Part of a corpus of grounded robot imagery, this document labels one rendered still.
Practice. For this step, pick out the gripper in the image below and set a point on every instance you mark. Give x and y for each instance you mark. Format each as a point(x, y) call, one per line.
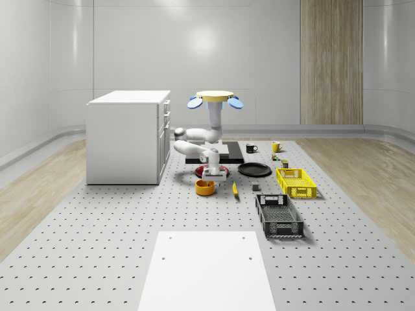
point(214, 176)

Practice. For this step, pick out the yellow bowl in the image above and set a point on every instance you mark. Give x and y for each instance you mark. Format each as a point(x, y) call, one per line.
point(204, 189)

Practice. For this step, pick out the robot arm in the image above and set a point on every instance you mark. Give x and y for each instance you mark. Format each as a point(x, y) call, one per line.
point(214, 120)

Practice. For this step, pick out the red plate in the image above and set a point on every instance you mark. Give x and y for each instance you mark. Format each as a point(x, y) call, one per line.
point(199, 171)

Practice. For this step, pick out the banana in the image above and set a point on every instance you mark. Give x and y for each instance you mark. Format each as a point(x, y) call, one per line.
point(235, 190)

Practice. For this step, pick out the black stove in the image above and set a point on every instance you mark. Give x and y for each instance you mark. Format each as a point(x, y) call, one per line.
point(235, 152)

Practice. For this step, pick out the black plate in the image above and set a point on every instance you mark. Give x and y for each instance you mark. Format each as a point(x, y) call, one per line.
point(254, 169)

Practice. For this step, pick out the grey cube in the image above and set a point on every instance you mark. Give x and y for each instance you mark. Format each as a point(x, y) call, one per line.
point(256, 187)

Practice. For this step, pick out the black mug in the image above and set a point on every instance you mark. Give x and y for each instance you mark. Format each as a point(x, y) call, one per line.
point(250, 148)

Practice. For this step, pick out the puzzle cube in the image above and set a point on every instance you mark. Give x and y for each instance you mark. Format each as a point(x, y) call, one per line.
point(275, 157)

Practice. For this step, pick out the yellow mug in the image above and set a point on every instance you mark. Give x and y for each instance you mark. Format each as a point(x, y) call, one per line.
point(276, 147)

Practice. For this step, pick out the flat-sided can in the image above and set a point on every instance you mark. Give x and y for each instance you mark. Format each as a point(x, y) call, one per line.
point(284, 164)

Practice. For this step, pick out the dark grey basket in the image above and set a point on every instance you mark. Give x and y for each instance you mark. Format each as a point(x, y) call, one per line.
point(280, 217)

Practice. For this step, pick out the drone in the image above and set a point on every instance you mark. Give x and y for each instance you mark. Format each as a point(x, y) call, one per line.
point(215, 94)

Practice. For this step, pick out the yellow basket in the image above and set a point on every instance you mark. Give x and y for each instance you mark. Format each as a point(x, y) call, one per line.
point(296, 184)

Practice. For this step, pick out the white board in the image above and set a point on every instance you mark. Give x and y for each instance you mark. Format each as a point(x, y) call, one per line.
point(207, 272)

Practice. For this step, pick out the white cabinet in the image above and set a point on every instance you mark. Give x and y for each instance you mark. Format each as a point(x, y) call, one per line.
point(123, 142)

